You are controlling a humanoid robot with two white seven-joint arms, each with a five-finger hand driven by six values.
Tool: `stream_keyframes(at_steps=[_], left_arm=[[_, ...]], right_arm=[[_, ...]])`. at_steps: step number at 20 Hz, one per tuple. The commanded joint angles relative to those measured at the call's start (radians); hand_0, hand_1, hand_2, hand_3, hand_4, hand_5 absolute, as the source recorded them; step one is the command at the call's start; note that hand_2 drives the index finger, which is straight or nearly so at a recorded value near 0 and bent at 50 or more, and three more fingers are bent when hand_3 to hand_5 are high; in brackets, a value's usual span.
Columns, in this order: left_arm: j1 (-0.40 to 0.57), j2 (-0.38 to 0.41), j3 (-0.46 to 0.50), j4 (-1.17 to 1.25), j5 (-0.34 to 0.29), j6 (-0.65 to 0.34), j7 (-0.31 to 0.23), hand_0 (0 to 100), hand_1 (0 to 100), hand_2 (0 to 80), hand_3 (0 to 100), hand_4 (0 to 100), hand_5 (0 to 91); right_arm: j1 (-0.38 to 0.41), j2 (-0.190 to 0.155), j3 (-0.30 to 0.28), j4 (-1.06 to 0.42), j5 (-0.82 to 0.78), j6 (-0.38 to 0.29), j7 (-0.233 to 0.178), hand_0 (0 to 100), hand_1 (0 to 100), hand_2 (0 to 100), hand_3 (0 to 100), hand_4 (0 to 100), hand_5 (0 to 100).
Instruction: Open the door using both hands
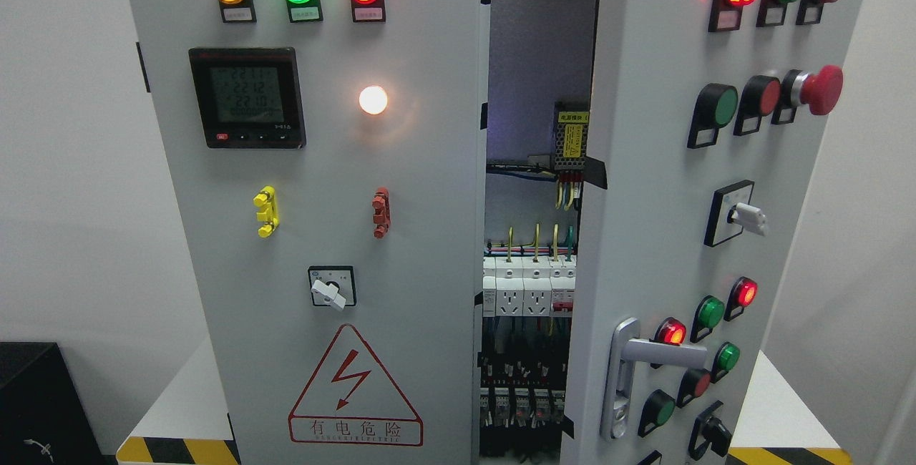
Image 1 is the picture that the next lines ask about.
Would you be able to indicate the black digital power meter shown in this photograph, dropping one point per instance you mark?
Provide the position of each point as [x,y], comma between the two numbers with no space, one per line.
[249,98]

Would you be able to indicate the red test terminal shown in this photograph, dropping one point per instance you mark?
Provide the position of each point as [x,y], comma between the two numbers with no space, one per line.
[381,216]

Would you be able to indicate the metal mesh power supply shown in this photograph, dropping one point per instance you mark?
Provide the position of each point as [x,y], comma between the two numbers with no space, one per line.
[570,129]

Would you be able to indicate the black yellow hazard tape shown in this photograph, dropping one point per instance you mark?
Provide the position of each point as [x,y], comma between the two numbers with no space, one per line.
[177,451]

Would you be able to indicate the grey cabinet door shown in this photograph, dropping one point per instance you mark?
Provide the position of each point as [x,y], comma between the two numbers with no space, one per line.
[415,288]
[677,113]

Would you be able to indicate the yellow test terminal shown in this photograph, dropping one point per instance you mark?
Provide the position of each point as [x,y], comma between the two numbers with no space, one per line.
[266,211]

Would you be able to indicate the black box at left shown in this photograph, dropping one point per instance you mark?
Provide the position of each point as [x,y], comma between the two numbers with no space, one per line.
[42,418]

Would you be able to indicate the relay row with red leds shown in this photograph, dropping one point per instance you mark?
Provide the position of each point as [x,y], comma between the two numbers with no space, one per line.
[527,392]

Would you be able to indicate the red electric hazard warning sticker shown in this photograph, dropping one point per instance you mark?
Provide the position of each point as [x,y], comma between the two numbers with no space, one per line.
[351,398]

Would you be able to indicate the white rotary selector switch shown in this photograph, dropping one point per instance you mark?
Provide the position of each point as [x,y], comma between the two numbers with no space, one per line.
[333,286]

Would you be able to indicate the white selector switch right door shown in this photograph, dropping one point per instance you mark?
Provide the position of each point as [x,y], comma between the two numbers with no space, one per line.
[732,213]

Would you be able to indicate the silver door handle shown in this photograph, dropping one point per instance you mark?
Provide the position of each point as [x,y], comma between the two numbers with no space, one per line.
[626,350]

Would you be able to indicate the red emergency stop button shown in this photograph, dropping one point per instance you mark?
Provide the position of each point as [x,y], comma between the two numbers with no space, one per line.
[819,91]

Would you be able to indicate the white indicator light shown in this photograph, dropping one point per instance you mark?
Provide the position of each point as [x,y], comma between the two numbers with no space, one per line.
[373,100]

